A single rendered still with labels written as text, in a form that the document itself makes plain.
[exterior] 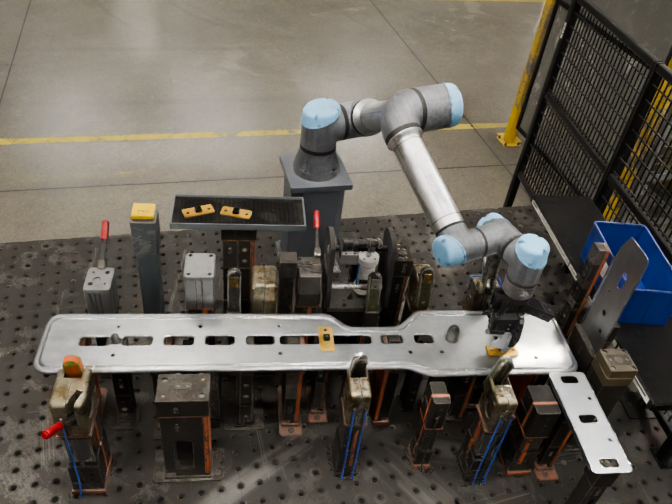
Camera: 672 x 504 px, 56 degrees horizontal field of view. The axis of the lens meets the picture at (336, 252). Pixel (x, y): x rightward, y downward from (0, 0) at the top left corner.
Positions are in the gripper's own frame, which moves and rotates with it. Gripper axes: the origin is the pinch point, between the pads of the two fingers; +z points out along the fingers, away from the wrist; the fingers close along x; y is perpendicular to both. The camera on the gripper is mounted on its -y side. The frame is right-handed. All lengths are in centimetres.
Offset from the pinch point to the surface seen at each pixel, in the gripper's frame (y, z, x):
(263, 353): 63, 1, 0
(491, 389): 8.2, -1.3, 14.8
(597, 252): -28.9, -15.9, -19.5
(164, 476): 88, 31, 15
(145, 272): 97, 6, -36
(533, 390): -5.5, 4.4, 11.2
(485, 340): 3.3, 2.3, -4.2
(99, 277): 105, -5, -22
